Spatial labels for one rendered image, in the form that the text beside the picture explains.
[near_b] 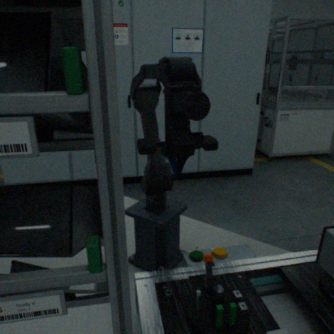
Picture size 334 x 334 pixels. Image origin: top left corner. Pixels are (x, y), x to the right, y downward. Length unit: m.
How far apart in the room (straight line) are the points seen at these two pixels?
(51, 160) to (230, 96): 2.29
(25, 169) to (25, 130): 3.52
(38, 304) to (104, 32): 0.24
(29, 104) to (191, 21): 3.33
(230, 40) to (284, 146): 2.01
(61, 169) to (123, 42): 1.64
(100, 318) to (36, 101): 0.70
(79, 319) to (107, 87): 0.73
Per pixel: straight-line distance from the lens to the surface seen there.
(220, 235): 1.15
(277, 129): 4.72
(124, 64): 3.39
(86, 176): 3.66
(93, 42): 0.21
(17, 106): 0.23
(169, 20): 3.47
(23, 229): 0.33
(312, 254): 0.97
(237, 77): 3.70
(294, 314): 0.83
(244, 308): 0.68
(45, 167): 3.68
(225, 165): 3.90
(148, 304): 0.74
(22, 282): 0.30
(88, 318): 0.87
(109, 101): 0.22
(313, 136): 5.11
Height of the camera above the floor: 1.49
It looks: 22 degrees down
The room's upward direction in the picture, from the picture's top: straight up
